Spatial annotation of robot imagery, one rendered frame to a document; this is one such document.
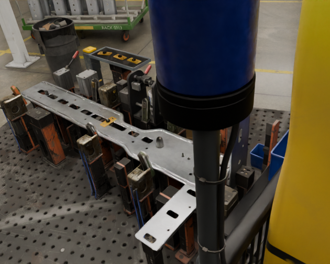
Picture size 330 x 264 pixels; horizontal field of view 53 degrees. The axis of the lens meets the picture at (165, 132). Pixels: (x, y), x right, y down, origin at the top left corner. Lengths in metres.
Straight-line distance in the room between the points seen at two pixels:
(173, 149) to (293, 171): 1.07
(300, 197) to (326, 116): 0.12
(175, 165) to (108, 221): 0.45
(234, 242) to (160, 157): 0.99
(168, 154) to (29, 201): 0.79
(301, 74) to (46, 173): 1.75
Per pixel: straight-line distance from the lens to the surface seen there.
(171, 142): 1.48
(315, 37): 0.31
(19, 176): 2.02
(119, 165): 1.42
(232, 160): 1.15
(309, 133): 0.36
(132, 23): 5.31
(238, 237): 0.46
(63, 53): 4.26
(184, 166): 1.36
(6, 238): 1.74
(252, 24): 0.21
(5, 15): 5.14
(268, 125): 1.26
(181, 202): 1.22
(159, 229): 1.16
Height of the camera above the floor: 1.92
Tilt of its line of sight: 37 degrees down
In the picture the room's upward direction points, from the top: 7 degrees counter-clockwise
